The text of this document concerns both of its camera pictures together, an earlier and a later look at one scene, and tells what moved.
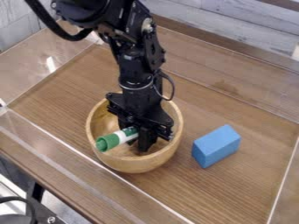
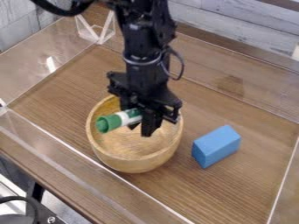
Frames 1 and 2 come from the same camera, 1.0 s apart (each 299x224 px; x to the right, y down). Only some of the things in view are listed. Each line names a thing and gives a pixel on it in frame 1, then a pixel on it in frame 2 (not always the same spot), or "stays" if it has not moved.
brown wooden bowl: [123, 157] stays
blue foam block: [216, 145] stays
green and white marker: [111, 142] to [110, 122]
